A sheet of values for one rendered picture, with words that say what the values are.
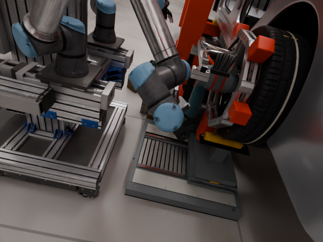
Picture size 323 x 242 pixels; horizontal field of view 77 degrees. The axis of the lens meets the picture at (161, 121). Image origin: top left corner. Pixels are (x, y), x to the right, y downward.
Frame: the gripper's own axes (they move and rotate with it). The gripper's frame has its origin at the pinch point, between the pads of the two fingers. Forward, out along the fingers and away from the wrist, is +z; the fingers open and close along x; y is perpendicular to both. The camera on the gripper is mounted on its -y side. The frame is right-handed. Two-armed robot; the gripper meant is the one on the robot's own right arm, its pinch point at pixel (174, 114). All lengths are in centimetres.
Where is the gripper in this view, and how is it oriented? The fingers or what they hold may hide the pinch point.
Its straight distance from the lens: 85.7
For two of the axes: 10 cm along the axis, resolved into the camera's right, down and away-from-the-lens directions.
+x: -8.3, 5.5, 1.1
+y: -5.5, -8.3, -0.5
